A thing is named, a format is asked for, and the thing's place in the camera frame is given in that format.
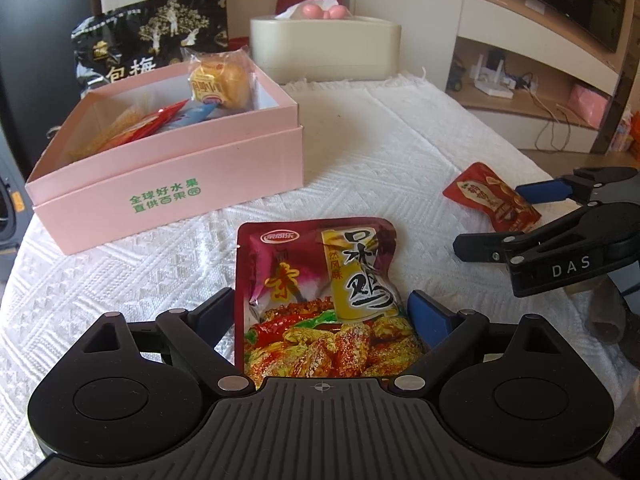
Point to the yellow wrapped cake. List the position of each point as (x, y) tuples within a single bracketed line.
[(223, 79)]

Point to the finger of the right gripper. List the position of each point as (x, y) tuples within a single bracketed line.
[(604, 185), (594, 226)]

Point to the black plum snack bag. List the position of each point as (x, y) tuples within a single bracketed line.
[(146, 35)]

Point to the white wifi router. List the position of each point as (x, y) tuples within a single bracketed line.
[(490, 82)]

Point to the dark red chicken snack pouch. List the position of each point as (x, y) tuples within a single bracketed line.
[(313, 298)]

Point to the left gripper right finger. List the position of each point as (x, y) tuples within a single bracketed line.
[(449, 337)]

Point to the pink cardboard box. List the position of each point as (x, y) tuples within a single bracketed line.
[(169, 176)]

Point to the small red snack packet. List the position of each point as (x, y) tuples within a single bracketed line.
[(480, 188)]

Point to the pink box on shelf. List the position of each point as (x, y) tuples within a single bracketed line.
[(588, 104)]

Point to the cream tissue box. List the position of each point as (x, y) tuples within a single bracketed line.
[(358, 48)]

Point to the white woven table cloth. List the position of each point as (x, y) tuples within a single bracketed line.
[(385, 150)]

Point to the blue seaweed snack packet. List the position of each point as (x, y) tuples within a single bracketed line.
[(190, 116)]

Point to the white tv cabinet shelf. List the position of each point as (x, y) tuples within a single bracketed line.
[(552, 54)]

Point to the red chicken feet packet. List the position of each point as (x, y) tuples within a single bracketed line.
[(147, 126)]

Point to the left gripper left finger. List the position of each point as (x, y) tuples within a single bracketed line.
[(191, 338)]

